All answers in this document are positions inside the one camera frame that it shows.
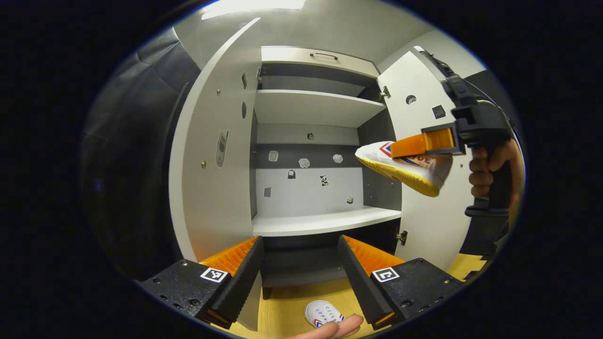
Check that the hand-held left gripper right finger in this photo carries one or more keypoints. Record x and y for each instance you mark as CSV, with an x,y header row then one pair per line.
x,y
360,287

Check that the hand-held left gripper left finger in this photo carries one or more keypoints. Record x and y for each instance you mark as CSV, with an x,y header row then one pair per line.
x,y
238,287

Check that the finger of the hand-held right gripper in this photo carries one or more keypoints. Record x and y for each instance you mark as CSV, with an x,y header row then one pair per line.
x,y
414,145

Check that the white shoe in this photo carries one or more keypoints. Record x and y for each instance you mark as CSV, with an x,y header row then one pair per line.
x,y
322,311
414,176

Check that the white cabinet door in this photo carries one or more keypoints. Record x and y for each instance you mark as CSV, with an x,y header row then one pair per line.
x,y
433,226
212,212

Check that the white shoe cabinet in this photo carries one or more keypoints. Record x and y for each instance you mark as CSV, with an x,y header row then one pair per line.
x,y
306,188

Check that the white cabinet shelf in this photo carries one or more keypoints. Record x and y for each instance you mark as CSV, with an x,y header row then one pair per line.
x,y
315,108
320,221

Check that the white cabinet drawer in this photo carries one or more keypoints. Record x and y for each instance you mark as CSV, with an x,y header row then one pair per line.
x,y
292,56

